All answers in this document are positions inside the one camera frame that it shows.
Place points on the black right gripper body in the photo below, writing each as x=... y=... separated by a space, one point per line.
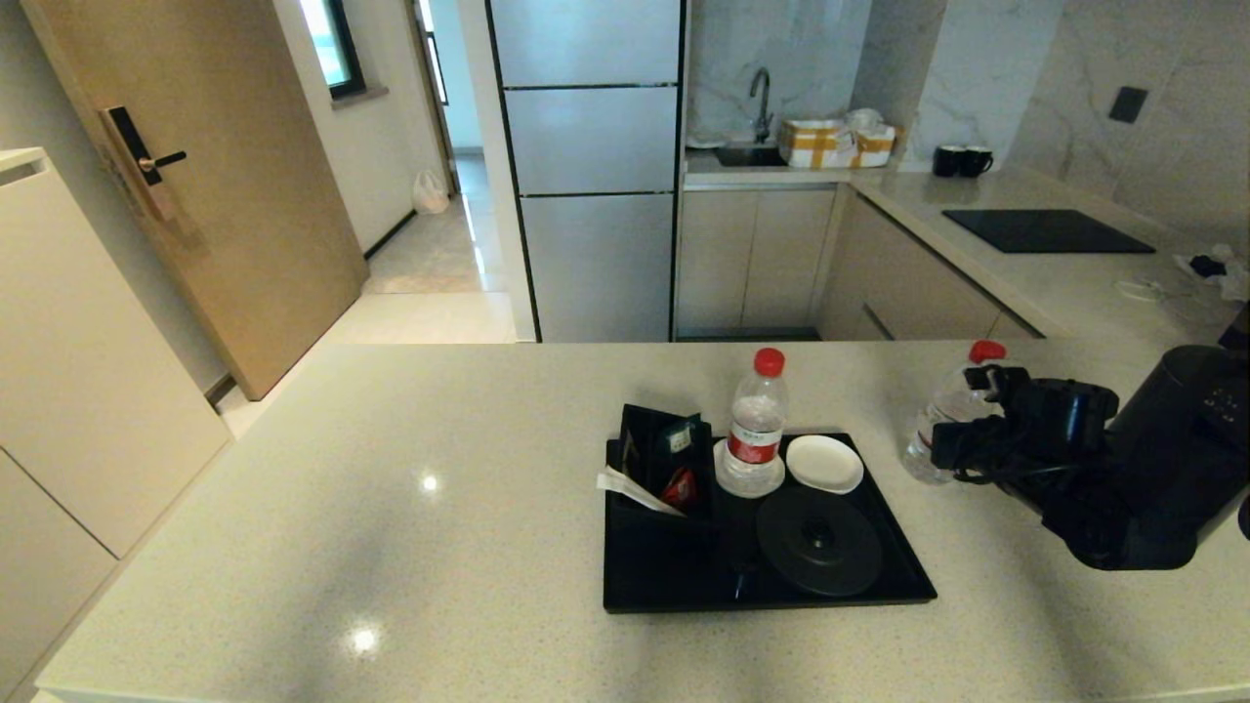
x=996 y=430

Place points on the clear water bottle red cap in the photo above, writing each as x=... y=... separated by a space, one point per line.
x=754 y=430
x=942 y=410

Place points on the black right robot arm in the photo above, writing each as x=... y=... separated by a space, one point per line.
x=1123 y=517

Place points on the black round kettle base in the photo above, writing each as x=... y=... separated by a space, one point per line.
x=820 y=542

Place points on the green tea packet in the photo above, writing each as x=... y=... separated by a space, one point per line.
x=679 y=434

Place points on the beige counter base cabinet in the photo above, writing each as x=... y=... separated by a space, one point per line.
x=918 y=293

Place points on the round white coaster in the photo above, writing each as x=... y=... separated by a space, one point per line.
x=728 y=483
x=825 y=464

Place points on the black induction cooktop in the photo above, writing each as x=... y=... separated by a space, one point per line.
x=1047 y=230

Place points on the dark flat device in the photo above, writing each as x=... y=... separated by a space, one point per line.
x=1242 y=327

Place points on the black mug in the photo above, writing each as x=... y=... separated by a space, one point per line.
x=947 y=161
x=979 y=161

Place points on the small black gadget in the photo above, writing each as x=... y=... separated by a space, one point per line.
x=1211 y=265

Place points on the white crumpled cloth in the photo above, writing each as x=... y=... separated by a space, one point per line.
x=1238 y=281

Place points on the beige sink base cabinet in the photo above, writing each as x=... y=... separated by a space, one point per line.
x=752 y=259

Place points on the red sachet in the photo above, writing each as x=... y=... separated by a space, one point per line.
x=680 y=486

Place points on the cardboard box yellow tape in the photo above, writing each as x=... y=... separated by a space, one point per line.
x=830 y=144

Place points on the black organizer box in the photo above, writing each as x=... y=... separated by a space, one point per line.
x=645 y=439

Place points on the black rectangular tray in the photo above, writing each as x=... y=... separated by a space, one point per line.
x=664 y=571

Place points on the steel sink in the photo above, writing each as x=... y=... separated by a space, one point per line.
x=750 y=154

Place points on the dark kitchen faucet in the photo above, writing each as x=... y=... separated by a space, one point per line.
x=762 y=101

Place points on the silver refrigerator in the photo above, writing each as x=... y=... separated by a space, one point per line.
x=596 y=244

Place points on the white plastic bag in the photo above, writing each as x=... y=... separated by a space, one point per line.
x=430 y=193

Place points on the dark framed window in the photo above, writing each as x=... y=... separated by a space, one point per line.
x=342 y=44

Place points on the wooden door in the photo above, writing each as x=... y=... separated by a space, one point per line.
x=244 y=195

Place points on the white tall cabinet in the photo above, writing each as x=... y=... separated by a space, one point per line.
x=78 y=391

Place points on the black wall socket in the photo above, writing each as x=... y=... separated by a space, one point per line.
x=1129 y=103

